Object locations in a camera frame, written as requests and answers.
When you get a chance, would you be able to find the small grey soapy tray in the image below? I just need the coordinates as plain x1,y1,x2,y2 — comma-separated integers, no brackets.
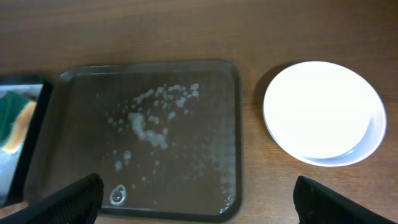
1,74,53,208

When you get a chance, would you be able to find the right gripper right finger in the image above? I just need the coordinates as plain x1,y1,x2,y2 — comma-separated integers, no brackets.
293,175,394,224

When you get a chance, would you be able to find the large brown tray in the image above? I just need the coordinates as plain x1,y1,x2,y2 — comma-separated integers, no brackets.
24,60,243,223

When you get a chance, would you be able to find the green yellow sponge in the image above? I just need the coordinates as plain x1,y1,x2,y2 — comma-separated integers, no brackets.
1,91,37,154

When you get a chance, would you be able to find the pink plate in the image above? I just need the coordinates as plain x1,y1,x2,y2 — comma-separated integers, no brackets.
262,61,387,167

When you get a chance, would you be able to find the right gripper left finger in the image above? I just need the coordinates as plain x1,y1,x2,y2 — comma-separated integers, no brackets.
1,174,104,224

